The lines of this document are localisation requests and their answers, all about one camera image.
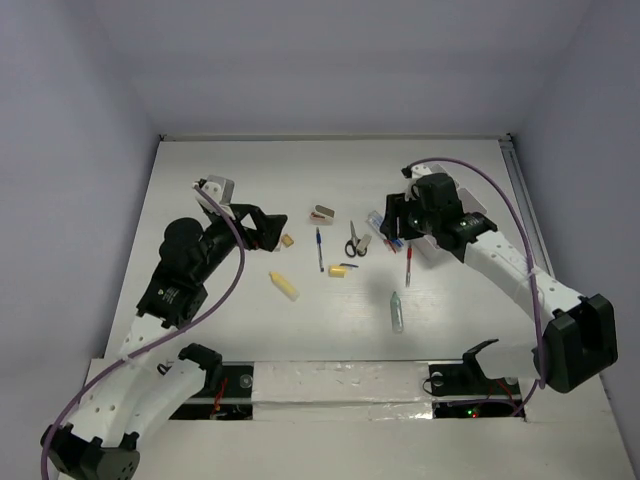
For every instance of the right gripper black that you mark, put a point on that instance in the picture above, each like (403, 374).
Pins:
(396, 205)

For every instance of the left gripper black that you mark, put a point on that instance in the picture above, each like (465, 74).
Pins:
(267, 226)

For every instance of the clear blue spray bottle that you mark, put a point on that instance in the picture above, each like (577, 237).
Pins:
(374, 220)

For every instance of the grey white eraser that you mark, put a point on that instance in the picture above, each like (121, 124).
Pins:
(362, 245)

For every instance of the black handled scissors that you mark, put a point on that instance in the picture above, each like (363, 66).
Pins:
(351, 245)

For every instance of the white tape dispenser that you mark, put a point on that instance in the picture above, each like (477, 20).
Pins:
(322, 215)

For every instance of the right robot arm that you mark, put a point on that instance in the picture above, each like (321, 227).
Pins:
(575, 335)

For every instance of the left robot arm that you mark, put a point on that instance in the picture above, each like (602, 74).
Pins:
(98, 433)

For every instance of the tan eraser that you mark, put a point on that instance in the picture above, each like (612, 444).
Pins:
(287, 240)

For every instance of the red clip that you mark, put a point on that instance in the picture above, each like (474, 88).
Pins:
(390, 246)

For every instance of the red pen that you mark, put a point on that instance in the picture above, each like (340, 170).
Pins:
(409, 253)

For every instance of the white divided organizer tray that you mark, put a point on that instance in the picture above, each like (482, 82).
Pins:
(427, 246)

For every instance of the blue pen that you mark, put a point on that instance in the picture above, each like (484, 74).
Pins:
(319, 249)

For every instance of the yellow white glue stick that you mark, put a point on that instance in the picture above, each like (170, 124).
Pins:
(284, 286)

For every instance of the yellow binder clip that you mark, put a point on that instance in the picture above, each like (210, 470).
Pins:
(340, 270)

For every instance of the clear green tube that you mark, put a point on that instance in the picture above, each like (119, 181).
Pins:
(397, 321)

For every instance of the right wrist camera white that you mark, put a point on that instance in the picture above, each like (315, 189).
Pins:
(416, 171)

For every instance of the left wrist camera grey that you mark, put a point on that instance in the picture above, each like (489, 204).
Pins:
(217, 188)

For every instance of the silver taped rail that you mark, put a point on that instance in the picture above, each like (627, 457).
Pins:
(340, 391)

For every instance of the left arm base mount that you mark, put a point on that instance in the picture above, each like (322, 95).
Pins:
(226, 392)

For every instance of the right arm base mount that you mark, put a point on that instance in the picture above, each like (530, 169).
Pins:
(461, 390)

